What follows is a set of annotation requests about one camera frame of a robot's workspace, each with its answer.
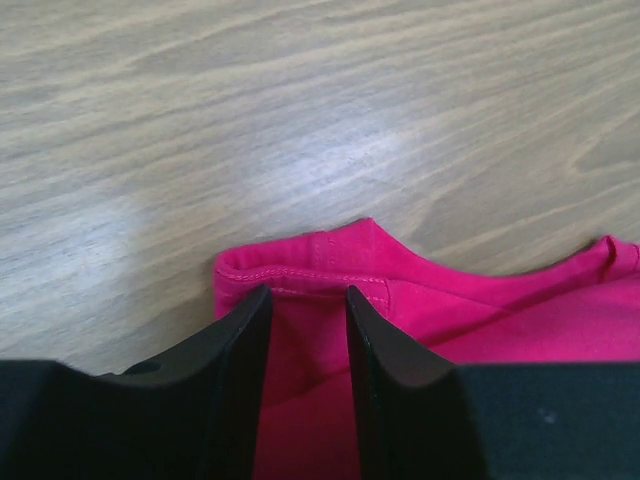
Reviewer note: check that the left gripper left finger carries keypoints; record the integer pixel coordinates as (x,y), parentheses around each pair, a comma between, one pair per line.
(190,412)

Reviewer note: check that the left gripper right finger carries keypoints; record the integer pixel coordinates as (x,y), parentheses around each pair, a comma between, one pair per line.
(420,416)

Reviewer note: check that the red t shirt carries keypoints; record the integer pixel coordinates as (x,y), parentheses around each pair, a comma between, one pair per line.
(585,308)

